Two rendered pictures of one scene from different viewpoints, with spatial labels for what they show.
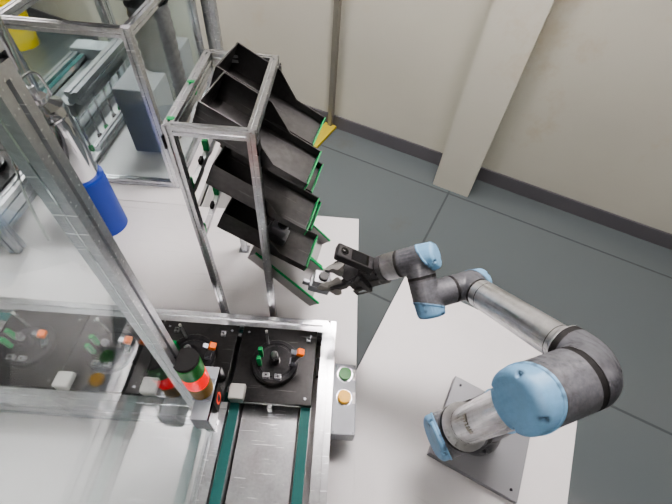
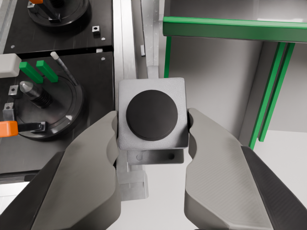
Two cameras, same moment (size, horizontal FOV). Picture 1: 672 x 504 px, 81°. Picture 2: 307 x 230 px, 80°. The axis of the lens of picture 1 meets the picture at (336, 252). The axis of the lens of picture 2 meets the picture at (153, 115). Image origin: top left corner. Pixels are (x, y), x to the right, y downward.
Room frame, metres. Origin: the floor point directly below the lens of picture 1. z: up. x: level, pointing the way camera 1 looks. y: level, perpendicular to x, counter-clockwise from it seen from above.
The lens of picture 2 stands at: (0.67, -0.01, 1.29)
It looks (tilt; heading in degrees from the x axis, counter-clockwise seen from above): 68 degrees down; 88
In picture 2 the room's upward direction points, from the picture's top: 2 degrees counter-clockwise
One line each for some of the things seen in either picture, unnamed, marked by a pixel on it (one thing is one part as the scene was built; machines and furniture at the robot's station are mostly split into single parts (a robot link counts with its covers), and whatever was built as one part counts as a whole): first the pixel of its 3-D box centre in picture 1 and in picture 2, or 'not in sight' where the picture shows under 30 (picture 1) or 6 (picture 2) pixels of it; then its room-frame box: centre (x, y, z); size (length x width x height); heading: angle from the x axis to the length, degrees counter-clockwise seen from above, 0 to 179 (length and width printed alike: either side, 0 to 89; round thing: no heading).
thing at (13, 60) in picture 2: (237, 393); (9, 68); (0.38, 0.25, 0.97); 0.05 x 0.05 x 0.04; 2
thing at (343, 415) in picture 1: (343, 400); not in sight; (0.40, -0.07, 0.93); 0.21 x 0.07 x 0.06; 2
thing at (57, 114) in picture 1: (54, 130); not in sight; (1.06, 0.97, 1.32); 0.14 x 0.14 x 0.38
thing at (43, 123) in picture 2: not in sight; (39, 127); (0.48, 0.10, 0.99); 0.02 x 0.02 x 0.01; 2
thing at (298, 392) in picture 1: (275, 364); (53, 107); (0.48, 0.15, 0.96); 0.24 x 0.24 x 0.02; 2
